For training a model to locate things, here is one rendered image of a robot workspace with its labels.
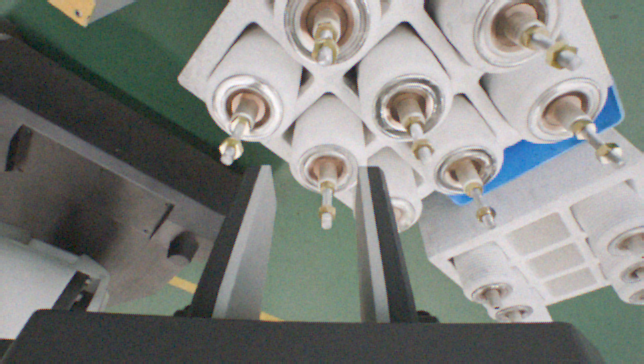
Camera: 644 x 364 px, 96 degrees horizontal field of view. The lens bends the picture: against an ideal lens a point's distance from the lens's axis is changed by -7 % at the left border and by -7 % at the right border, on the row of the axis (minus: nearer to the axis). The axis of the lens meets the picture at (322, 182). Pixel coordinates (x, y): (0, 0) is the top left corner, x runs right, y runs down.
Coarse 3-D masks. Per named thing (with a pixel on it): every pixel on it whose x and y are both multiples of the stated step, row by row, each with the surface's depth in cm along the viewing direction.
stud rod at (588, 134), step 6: (582, 132) 28; (588, 132) 28; (594, 132) 28; (588, 138) 28; (594, 138) 27; (600, 138) 27; (594, 144) 27; (600, 144) 26; (606, 156) 26; (612, 156) 25; (618, 156) 25; (612, 162) 25; (618, 162) 25; (624, 162) 24; (618, 168) 25
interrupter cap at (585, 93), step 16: (576, 80) 29; (592, 80) 29; (544, 96) 30; (560, 96) 30; (576, 96) 30; (592, 96) 30; (528, 112) 32; (544, 112) 31; (592, 112) 31; (528, 128) 33; (544, 128) 33; (560, 128) 33
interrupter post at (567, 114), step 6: (564, 102) 31; (570, 102) 31; (558, 108) 31; (564, 108) 30; (570, 108) 30; (576, 108) 30; (558, 114) 31; (564, 114) 30; (570, 114) 29; (576, 114) 29; (582, 114) 29; (558, 120) 31; (564, 120) 30; (570, 120) 29; (576, 120) 29; (564, 126) 30; (570, 126) 29; (570, 132) 30
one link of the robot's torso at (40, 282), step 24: (0, 240) 28; (0, 264) 26; (24, 264) 27; (48, 264) 29; (0, 288) 24; (24, 288) 26; (48, 288) 27; (72, 288) 29; (0, 312) 24; (24, 312) 25; (0, 336) 23
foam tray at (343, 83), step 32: (256, 0) 32; (384, 0) 35; (416, 0) 31; (576, 0) 31; (224, 32) 34; (384, 32) 34; (576, 32) 33; (192, 64) 37; (448, 64) 36; (352, 96) 39; (480, 96) 38; (288, 128) 47; (512, 128) 41; (288, 160) 46; (416, 160) 45
